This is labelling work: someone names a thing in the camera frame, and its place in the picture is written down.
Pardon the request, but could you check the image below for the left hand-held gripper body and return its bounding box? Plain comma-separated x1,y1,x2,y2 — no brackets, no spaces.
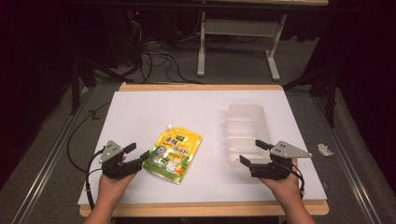
98,140,144,180

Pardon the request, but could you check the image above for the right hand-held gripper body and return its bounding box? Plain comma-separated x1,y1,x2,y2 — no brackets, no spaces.
248,140,313,181

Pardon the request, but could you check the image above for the clear plastic storage box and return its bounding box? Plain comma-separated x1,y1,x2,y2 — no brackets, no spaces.
224,104,274,169

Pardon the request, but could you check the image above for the yellow spouted refill pouch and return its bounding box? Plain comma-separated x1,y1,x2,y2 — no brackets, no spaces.
142,124,204,186

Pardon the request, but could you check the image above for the person's right hand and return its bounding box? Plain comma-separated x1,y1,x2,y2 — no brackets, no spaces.
261,157,302,203

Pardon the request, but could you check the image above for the crumpled white paper scrap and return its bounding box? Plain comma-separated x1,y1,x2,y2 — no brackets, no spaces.
317,143,335,157

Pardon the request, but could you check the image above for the black metal stand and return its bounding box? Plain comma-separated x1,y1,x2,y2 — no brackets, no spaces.
69,55,126,117
282,66,340,129

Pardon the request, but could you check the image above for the dark computer tower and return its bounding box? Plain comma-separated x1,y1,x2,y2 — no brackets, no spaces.
102,8,145,70

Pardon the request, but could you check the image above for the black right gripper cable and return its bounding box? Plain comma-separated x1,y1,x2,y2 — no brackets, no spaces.
281,161,306,200

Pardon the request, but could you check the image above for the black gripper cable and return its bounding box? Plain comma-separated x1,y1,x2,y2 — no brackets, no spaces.
65,102,111,210
281,161,306,200

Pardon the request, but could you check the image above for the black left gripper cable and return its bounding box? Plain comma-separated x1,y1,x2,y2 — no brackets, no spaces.
65,102,111,210

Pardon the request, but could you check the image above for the metal floor rail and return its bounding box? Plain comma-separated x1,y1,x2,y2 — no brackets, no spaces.
312,96,385,224
10,87,94,224

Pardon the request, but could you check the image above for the tangle of black floor cables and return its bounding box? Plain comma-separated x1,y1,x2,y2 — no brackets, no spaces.
122,18,205,86

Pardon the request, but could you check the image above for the white metal desk frame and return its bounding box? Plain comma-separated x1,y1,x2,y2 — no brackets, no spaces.
196,10,288,82

